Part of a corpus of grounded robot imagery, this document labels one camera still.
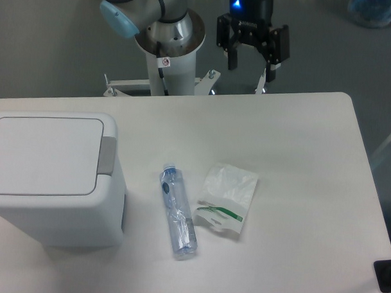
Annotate clear plastic bag green print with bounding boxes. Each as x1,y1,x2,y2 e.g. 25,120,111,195
193,163,259,240

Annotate grey lid push button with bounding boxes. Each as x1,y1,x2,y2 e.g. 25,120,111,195
97,136,117,175

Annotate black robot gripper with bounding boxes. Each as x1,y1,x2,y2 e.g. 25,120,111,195
216,0,290,83

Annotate clear empty plastic bottle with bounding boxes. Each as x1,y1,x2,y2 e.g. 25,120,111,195
159,163,198,260

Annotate blue plastic bag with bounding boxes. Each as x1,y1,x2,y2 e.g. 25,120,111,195
347,0,391,29

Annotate white trash can lid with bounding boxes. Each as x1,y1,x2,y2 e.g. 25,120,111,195
0,116,104,196

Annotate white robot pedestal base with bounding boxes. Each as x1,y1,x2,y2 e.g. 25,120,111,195
103,9,220,97

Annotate white trash can body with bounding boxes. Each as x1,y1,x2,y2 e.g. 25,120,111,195
0,111,126,247

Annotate black device at table edge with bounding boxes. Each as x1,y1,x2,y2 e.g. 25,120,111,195
374,260,391,293

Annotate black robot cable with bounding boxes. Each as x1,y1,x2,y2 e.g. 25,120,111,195
148,0,173,97

